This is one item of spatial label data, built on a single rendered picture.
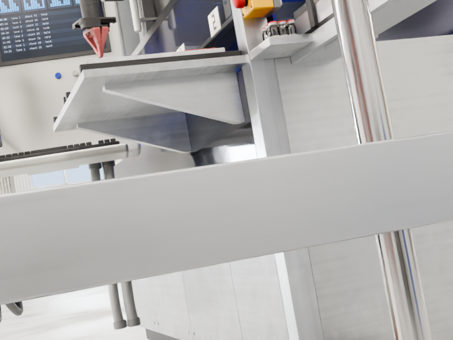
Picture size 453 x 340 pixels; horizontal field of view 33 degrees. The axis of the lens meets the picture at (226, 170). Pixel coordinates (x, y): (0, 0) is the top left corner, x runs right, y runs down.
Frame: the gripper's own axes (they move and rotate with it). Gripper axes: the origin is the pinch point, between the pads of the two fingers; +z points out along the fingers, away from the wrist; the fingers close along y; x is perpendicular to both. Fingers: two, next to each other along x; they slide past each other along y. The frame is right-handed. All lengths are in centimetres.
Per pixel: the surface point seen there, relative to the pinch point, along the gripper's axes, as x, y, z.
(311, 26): -52, 28, 9
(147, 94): -18.9, 1.3, 15.0
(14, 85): 79, 4, -9
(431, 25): -19, 108, 2
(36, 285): -97, -61, 48
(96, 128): 30.7, 9.2, 15.5
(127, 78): -21.2, -4.7, 11.0
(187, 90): -21.4, 10.9, 15.3
